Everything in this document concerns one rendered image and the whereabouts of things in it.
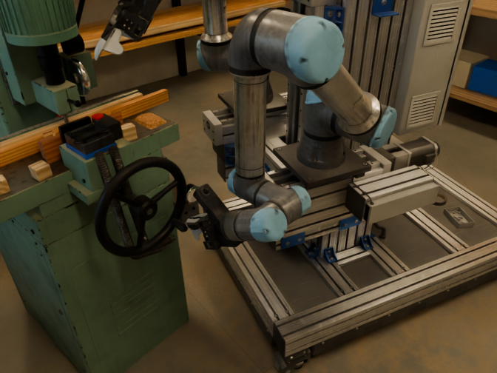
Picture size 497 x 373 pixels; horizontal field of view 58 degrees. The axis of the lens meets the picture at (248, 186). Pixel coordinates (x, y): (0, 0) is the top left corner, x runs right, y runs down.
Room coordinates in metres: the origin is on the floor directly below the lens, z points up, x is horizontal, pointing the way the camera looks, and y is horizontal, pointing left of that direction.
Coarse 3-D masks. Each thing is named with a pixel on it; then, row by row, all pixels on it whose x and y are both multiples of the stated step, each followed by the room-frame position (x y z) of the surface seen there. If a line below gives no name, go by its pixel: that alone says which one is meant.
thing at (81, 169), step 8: (64, 144) 1.03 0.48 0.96; (120, 144) 1.03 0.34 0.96; (128, 144) 1.03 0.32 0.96; (64, 152) 1.01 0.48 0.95; (72, 152) 0.99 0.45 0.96; (104, 152) 0.99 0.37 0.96; (120, 152) 1.01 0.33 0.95; (128, 152) 1.03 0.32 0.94; (64, 160) 1.02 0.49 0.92; (72, 160) 0.98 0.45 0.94; (80, 160) 0.96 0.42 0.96; (88, 160) 0.95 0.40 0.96; (128, 160) 1.03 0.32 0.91; (72, 168) 0.99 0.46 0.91; (80, 168) 0.96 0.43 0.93; (88, 168) 0.94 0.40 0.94; (96, 168) 0.96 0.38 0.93; (112, 168) 0.99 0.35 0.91; (80, 176) 0.97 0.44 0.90; (88, 176) 0.94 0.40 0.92; (96, 176) 0.95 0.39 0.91; (112, 176) 0.99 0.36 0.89; (88, 184) 0.95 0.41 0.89; (96, 184) 0.95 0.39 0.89
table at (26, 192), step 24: (168, 120) 1.29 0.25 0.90; (144, 144) 1.18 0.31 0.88; (168, 144) 1.24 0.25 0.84; (0, 168) 1.02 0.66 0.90; (24, 168) 1.02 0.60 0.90; (24, 192) 0.91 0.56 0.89; (48, 192) 0.95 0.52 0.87; (72, 192) 0.98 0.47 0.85; (96, 192) 0.95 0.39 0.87; (0, 216) 0.86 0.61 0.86
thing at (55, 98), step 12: (36, 84) 1.19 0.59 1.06; (60, 84) 1.18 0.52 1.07; (72, 84) 1.17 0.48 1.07; (36, 96) 1.21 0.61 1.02; (48, 96) 1.15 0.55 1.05; (60, 96) 1.14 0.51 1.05; (72, 96) 1.16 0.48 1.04; (48, 108) 1.17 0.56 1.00; (60, 108) 1.13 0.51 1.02; (72, 108) 1.15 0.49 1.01
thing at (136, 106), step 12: (144, 96) 1.39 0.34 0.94; (156, 96) 1.41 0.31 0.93; (168, 96) 1.44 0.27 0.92; (120, 108) 1.30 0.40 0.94; (132, 108) 1.34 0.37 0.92; (144, 108) 1.37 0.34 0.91; (24, 144) 1.08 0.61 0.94; (36, 144) 1.10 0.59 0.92; (0, 156) 1.03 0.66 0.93; (12, 156) 1.05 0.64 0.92; (24, 156) 1.07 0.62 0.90
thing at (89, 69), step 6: (66, 54) 1.41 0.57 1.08; (78, 54) 1.40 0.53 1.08; (84, 54) 1.42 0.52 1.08; (90, 54) 1.43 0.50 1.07; (66, 60) 1.37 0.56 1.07; (78, 60) 1.40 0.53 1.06; (84, 60) 1.41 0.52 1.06; (90, 60) 1.43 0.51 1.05; (66, 66) 1.37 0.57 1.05; (84, 66) 1.41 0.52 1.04; (90, 66) 1.42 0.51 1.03; (66, 72) 1.38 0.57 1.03; (90, 72) 1.42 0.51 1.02; (66, 78) 1.39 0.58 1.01; (90, 78) 1.42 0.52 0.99; (90, 84) 1.41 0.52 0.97; (96, 84) 1.43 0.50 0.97
